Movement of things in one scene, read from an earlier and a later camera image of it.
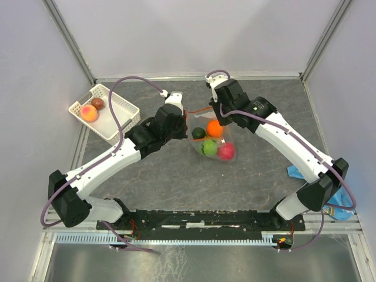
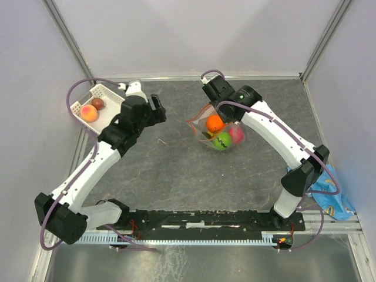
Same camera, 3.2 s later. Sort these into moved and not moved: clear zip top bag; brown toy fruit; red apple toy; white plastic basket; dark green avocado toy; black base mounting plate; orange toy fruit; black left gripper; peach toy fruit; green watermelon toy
Moved: green watermelon toy; orange toy fruit; clear zip top bag; red apple toy; dark green avocado toy; black left gripper
Not moved: black base mounting plate; white plastic basket; peach toy fruit; brown toy fruit
